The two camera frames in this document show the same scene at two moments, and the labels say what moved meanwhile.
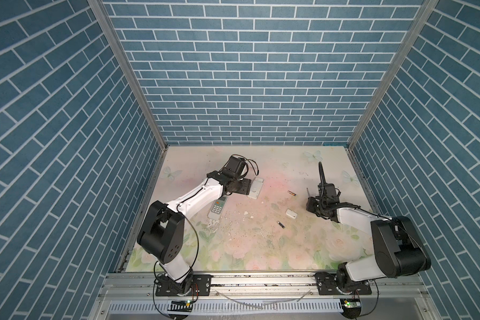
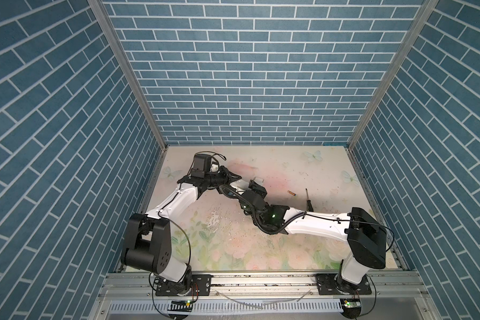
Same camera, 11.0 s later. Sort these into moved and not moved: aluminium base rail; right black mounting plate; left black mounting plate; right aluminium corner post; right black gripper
Moved: right black gripper
Not moved: left black mounting plate; aluminium base rail; right black mounting plate; right aluminium corner post
